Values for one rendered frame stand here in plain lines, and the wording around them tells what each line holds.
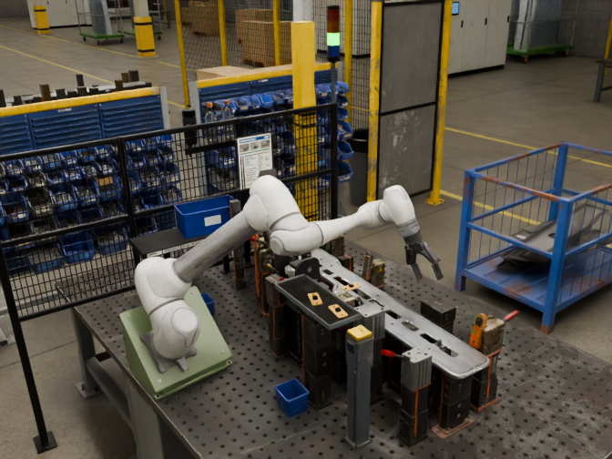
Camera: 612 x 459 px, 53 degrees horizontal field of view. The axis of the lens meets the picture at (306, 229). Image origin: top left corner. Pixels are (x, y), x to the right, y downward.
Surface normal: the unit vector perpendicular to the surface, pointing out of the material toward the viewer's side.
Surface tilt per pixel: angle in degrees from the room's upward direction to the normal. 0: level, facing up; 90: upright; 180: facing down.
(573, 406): 0
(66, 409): 0
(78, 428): 0
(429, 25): 90
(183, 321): 48
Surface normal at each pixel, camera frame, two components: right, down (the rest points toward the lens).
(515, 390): -0.02, -0.92
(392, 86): 0.61, 0.32
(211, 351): 0.41, -0.48
